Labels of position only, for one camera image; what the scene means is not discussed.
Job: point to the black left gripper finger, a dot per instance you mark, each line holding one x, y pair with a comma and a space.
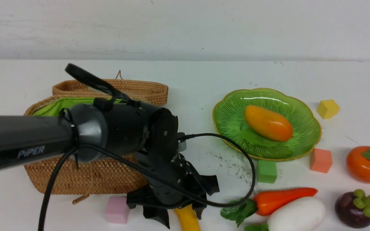
157, 214
210, 182

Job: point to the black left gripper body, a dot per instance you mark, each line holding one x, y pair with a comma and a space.
173, 183

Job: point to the yellow toy banana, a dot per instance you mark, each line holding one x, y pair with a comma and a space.
187, 219

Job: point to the orange yellow toy mango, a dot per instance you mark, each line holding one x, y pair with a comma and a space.
269, 124

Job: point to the white toy radish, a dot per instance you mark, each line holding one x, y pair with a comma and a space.
303, 214

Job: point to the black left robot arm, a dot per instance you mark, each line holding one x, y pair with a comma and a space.
140, 135

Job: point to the pink foam cube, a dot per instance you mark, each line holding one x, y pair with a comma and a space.
117, 211

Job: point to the orange toy carrot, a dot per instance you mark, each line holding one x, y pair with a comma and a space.
265, 203

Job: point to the green foam cube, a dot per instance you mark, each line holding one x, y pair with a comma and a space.
266, 171

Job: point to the green glass leaf plate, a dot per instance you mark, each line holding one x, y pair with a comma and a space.
229, 121

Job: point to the woven rattan basket lid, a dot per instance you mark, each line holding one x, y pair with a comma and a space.
151, 92

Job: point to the orange foam cube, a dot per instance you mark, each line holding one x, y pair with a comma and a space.
321, 160

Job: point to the woven rattan basket green lining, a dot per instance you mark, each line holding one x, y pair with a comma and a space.
105, 176

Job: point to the yellow foam cube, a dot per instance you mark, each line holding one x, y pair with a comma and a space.
327, 109

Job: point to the purple toy mangosteen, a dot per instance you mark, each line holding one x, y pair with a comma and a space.
353, 209

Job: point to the orange toy persimmon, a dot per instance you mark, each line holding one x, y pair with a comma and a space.
358, 163

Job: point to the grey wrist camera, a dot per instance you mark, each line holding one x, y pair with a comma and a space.
181, 142

